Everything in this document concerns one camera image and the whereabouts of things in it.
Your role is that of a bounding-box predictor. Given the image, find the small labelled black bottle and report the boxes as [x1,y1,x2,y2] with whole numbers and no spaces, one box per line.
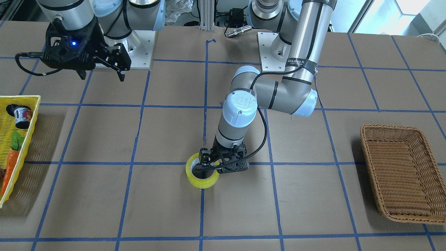
[6,104,32,130]

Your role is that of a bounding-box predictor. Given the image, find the brown wicker basket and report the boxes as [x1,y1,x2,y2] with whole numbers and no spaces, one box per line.
[360,124,446,225]

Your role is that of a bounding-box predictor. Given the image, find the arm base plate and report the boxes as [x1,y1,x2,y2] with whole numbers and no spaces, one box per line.
[104,29,157,70]
[257,32,292,73]

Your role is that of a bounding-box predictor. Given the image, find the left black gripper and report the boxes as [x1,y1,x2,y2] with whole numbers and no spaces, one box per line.
[194,138,250,174]

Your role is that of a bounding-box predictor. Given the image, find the orange toy carrot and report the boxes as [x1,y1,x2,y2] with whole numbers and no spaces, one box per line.
[1,130,24,196]

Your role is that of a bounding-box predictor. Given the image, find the aluminium frame post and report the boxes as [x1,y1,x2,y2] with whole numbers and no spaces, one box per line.
[197,0,216,33]

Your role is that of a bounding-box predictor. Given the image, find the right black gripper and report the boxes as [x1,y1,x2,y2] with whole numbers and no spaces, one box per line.
[40,17,132,82]

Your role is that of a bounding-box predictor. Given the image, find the yellow plastic basket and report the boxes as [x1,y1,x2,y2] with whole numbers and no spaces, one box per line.
[0,95,41,208]

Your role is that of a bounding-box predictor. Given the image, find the metal connector plug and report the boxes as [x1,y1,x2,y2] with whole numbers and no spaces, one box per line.
[224,25,252,38]

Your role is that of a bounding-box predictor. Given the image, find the yellow tape roll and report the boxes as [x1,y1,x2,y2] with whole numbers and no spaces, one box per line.
[185,153,220,189]

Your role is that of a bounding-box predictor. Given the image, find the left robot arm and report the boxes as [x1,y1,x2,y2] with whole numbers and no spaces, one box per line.
[186,0,337,174]

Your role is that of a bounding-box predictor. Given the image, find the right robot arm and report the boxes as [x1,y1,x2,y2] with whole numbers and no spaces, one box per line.
[36,0,166,81]

